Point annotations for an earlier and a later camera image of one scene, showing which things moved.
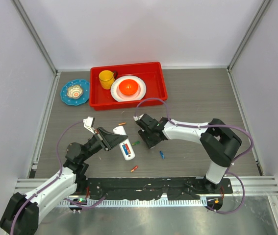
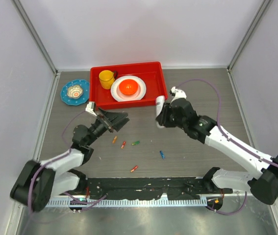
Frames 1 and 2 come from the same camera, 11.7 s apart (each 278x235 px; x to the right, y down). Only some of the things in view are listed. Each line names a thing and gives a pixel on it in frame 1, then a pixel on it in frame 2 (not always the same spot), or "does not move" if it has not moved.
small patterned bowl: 74,91 does not move
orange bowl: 128,86 does not move
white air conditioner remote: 125,147 -> 160,102
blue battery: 162,154 does not move
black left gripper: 110,141 -> 107,118
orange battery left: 134,168 does not move
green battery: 136,143 does not move
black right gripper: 150,144 -> 163,118
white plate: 120,97 does not move
